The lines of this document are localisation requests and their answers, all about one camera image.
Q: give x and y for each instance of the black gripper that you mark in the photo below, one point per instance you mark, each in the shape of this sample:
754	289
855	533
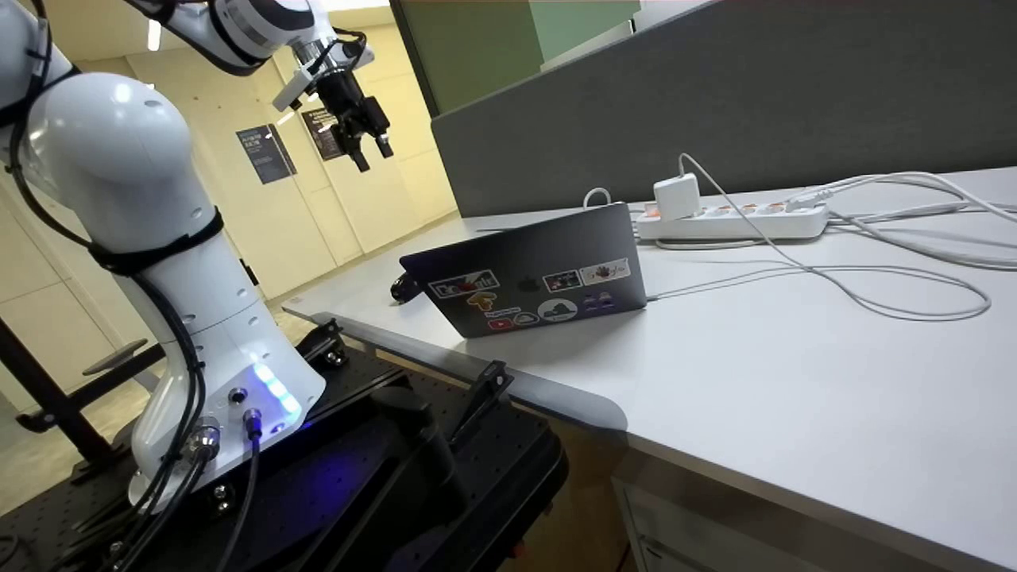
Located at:
355	106

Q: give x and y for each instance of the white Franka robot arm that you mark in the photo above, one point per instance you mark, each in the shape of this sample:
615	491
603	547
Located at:
116	160

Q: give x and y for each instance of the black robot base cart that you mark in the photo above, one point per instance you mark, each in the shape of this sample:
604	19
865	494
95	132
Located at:
350	479

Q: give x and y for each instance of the small black clip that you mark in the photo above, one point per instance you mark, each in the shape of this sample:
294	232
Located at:
402	286

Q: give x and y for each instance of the green panel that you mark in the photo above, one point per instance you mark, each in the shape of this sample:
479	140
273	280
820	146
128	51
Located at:
479	48

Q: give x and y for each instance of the ceiling light strip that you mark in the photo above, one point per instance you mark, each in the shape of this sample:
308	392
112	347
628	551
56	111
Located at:
155	37

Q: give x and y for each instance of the black table clamp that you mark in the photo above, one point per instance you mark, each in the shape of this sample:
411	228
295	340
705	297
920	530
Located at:
488	385

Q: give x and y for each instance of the white charger plug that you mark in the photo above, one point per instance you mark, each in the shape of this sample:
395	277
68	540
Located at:
675	199

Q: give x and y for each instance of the grey partition panel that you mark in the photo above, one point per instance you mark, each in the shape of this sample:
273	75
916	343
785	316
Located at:
741	96

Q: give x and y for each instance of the white power strip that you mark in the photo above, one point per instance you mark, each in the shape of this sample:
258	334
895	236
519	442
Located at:
741	219

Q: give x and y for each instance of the black metal stand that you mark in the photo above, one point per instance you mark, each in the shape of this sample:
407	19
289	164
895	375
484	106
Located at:
52	409

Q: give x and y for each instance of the dark wall poster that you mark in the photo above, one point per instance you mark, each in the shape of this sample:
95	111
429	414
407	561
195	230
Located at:
323	136
266	154

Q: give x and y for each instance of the white wrist mount plate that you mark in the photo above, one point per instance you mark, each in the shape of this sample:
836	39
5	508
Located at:
303	82

